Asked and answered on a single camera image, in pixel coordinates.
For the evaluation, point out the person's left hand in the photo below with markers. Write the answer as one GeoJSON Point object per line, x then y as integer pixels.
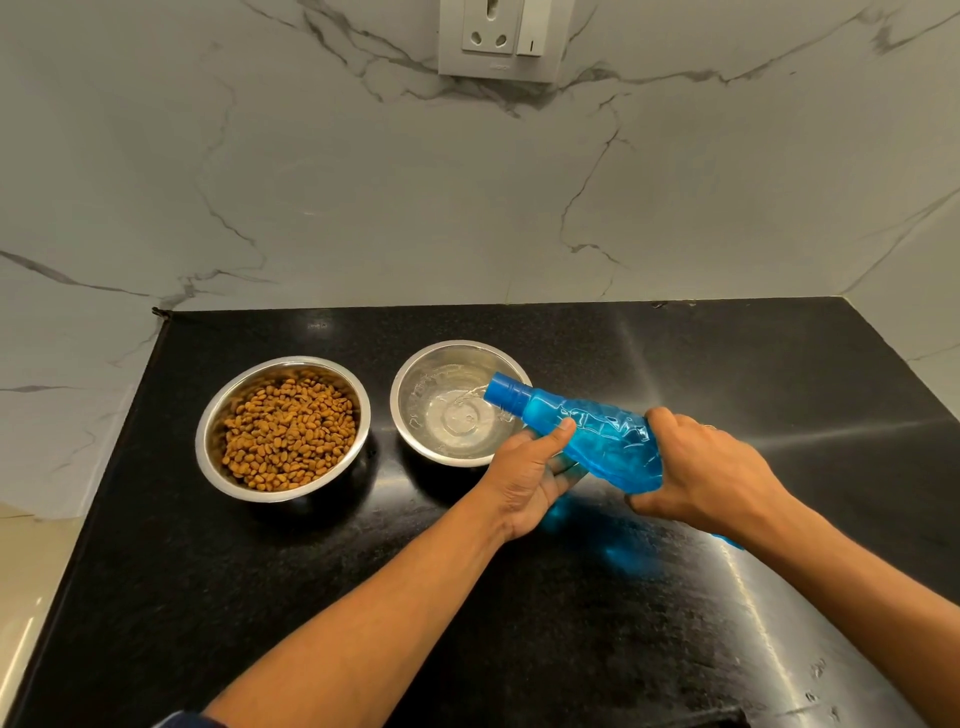
{"type": "Point", "coordinates": [525, 480]}

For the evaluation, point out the person's right hand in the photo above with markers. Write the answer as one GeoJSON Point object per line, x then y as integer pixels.
{"type": "Point", "coordinates": [712, 480]}

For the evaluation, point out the blue plastic water bottle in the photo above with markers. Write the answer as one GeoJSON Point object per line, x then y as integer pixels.
{"type": "Point", "coordinates": [607, 442]}

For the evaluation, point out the plain steel bowl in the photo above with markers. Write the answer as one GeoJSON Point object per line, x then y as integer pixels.
{"type": "Point", "coordinates": [427, 360]}

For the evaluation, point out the steel bowl with yellow residue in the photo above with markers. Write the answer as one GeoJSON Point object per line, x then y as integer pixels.
{"type": "Point", "coordinates": [210, 465]}

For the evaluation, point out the person's right forearm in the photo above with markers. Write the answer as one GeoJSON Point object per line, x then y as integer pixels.
{"type": "Point", "coordinates": [877, 600]}

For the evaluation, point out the person's left forearm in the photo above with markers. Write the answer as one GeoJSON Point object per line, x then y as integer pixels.
{"type": "Point", "coordinates": [360, 637]}

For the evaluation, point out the plaid shirt sleeve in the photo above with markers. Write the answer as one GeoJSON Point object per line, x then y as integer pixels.
{"type": "Point", "coordinates": [187, 721]}

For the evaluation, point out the white wall socket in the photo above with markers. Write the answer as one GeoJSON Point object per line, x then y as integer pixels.
{"type": "Point", "coordinates": [502, 37]}

